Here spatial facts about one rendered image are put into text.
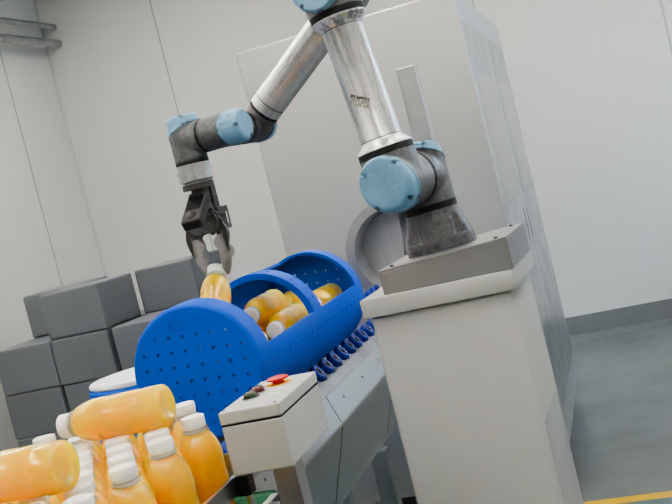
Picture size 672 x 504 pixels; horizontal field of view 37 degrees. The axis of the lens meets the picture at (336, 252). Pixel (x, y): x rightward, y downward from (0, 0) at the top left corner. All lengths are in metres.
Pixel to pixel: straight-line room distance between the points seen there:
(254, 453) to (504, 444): 0.70
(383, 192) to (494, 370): 0.42
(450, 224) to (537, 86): 4.83
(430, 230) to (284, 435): 0.73
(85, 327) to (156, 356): 3.70
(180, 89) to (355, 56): 5.66
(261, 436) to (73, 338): 4.35
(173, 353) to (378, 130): 0.61
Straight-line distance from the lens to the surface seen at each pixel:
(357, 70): 2.03
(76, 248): 7.82
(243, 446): 1.56
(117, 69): 7.90
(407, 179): 1.97
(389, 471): 2.95
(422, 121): 3.20
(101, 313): 5.72
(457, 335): 2.06
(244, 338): 2.02
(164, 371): 2.11
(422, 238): 2.12
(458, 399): 2.09
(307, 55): 2.23
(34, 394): 6.08
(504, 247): 2.01
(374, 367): 2.84
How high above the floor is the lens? 1.39
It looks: 4 degrees down
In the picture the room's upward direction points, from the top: 14 degrees counter-clockwise
